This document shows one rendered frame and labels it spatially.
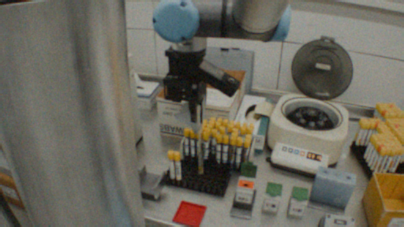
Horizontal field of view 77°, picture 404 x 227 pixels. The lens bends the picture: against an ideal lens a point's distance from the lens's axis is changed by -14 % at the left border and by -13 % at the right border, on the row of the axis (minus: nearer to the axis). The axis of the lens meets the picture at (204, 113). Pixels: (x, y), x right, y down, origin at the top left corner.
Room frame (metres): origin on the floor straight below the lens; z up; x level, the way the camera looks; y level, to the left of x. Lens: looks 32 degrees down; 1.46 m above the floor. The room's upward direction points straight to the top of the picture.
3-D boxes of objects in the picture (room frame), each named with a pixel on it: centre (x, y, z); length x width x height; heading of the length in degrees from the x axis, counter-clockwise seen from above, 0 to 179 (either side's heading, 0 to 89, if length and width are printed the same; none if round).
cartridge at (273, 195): (0.49, -0.17, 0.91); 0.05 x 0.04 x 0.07; 163
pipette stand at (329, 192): (0.49, -0.33, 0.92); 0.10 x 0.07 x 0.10; 65
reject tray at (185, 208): (0.47, 0.04, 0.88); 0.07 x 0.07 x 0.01; 73
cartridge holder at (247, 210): (0.50, -0.10, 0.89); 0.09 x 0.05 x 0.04; 164
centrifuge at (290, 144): (0.74, -0.33, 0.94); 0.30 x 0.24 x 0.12; 154
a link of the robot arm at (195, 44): (0.60, 0.03, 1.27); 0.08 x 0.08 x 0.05
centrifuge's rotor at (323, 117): (0.76, -0.34, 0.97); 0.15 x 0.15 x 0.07
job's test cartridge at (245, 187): (0.50, -0.10, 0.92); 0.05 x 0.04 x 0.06; 164
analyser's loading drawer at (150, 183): (0.56, 0.21, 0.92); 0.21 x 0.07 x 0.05; 73
